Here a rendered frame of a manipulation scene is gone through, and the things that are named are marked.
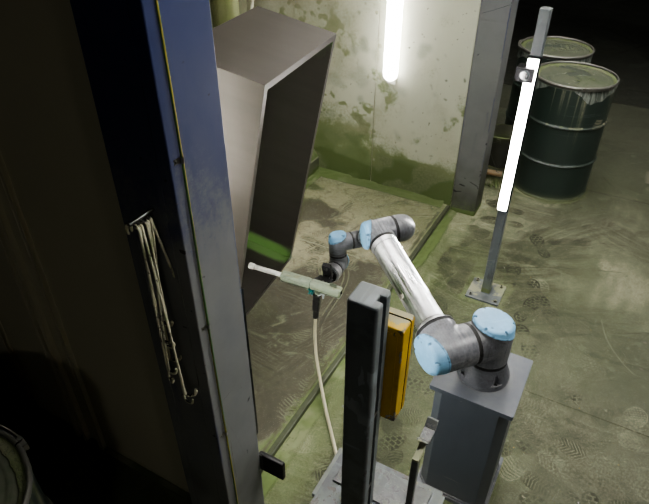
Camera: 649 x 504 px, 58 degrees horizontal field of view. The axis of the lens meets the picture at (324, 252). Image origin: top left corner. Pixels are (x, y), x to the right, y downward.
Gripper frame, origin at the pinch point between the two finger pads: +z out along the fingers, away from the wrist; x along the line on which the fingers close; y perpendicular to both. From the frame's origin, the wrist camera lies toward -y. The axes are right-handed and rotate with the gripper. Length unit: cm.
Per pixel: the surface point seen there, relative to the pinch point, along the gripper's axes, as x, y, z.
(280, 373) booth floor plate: 11, 49, 10
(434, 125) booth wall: -12, -32, -178
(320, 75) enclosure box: 13, -96, -14
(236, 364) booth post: -13, -45, 103
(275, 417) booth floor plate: 1, 51, 36
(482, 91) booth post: -39, -63, -171
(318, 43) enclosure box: 8, -113, 3
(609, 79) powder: -116, -69, -243
